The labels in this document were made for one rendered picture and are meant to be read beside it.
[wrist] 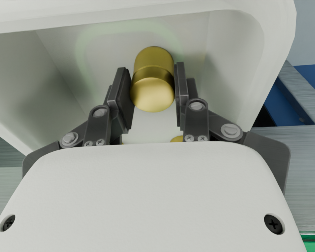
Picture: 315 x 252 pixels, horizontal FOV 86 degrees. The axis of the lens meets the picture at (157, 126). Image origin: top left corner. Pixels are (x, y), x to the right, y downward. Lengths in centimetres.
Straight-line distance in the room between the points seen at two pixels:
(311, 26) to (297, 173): 28
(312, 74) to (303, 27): 9
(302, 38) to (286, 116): 17
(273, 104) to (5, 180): 52
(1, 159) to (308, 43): 96
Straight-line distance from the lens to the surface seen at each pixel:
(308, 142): 28
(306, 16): 42
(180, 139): 23
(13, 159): 83
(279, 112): 34
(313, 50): 47
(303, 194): 24
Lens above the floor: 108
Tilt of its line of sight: 41 degrees down
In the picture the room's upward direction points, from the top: 178 degrees counter-clockwise
